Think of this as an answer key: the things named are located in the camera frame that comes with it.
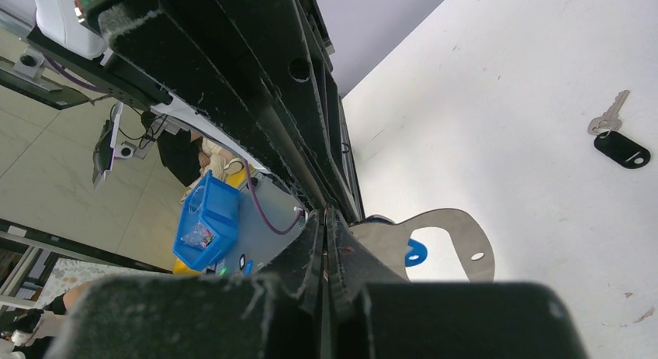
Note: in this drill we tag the key with black head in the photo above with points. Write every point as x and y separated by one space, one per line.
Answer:
611 143

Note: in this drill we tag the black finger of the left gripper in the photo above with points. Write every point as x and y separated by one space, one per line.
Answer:
290 53
190 48

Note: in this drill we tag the person in black clothes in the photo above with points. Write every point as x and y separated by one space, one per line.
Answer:
188 156

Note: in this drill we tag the blue plastic bin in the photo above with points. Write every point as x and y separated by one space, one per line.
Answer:
208 224

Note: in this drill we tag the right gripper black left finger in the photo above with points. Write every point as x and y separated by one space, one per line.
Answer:
269 314

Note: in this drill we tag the key with blue tag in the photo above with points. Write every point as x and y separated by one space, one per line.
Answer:
416 253

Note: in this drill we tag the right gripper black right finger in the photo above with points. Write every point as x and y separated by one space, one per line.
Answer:
378 312

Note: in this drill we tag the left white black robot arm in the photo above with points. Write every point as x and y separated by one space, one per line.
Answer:
128 84

